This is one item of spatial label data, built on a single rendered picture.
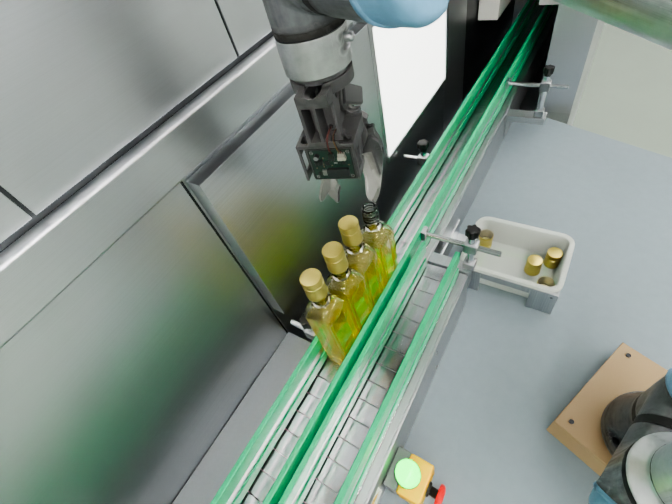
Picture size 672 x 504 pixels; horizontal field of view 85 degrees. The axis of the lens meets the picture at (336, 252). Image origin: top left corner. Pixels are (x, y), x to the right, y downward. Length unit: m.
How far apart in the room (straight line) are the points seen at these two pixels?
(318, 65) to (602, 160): 1.11
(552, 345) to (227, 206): 0.74
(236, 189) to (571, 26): 1.17
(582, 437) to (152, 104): 0.84
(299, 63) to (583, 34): 1.15
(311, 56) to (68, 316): 0.39
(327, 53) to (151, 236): 0.31
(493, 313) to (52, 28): 0.91
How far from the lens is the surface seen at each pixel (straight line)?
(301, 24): 0.39
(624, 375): 0.90
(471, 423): 0.87
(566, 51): 1.48
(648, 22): 0.36
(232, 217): 0.56
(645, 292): 1.09
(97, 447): 0.64
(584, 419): 0.84
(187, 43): 0.53
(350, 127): 0.45
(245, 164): 0.56
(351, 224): 0.59
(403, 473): 0.74
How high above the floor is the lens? 1.59
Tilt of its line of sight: 49 degrees down
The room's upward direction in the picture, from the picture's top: 19 degrees counter-clockwise
